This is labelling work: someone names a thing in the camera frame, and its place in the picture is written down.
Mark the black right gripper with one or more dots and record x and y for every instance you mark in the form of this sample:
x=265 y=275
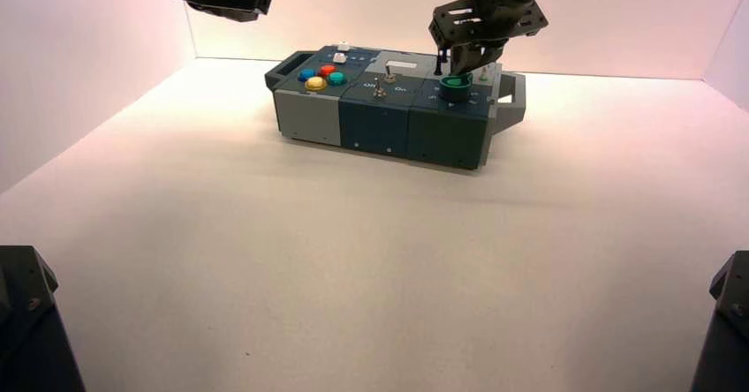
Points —
x=497 y=18

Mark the green rotary knob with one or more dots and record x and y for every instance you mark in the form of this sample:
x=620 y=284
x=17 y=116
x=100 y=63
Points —
x=455 y=90

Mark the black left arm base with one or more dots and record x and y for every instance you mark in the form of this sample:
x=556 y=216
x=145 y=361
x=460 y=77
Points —
x=29 y=331

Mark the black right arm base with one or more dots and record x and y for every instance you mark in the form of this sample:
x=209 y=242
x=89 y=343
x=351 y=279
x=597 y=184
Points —
x=725 y=331

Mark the white rectangular display window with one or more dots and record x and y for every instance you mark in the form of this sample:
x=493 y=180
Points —
x=400 y=64

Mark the blue round push button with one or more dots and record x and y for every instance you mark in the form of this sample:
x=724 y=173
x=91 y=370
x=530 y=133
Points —
x=306 y=75

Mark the grey and teal control box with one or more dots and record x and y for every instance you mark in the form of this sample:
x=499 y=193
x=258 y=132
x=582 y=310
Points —
x=374 y=126

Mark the orange round push button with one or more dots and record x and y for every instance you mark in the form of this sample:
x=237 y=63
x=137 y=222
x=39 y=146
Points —
x=326 y=70

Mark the white square key cap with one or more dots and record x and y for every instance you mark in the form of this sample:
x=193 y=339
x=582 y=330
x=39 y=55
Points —
x=343 y=46
x=339 y=58

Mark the yellow round push button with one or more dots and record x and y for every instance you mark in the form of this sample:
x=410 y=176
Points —
x=315 y=84

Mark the teal round push button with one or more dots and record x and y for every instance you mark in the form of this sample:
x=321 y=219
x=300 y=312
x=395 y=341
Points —
x=336 y=79

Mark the metal toggle switch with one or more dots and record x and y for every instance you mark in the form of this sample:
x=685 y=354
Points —
x=389 y=76
x=378 y=91

